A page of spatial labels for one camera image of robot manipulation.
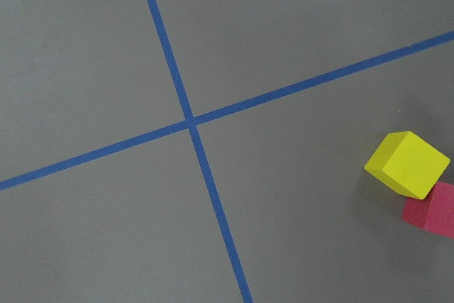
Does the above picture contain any red foam block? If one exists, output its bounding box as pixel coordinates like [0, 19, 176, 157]
[402, 182, 453, 238]

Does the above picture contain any yellow foam block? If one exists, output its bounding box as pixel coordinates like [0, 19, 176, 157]
[364, 131, 450, 200]

